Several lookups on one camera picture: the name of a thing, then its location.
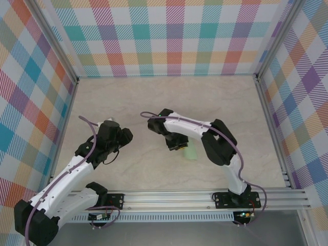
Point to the light green paper sheet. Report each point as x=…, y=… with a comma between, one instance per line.
x=191, y=153

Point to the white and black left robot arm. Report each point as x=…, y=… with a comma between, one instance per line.
x=64, y=176

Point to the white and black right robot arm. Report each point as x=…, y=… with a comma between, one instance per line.
x=184, y=126

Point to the grey metal panel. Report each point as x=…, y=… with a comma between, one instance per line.
x=166, y=234

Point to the aluminium side rail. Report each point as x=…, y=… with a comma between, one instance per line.
x=269, y=115
x=67, y=115

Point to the aluminium mounting rail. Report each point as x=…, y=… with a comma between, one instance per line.
x=166, y=198

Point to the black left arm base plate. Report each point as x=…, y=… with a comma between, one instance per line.
x=116, y=201

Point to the aluminium frame post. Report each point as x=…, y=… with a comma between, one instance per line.
x=57, y=43
x=278, y=38

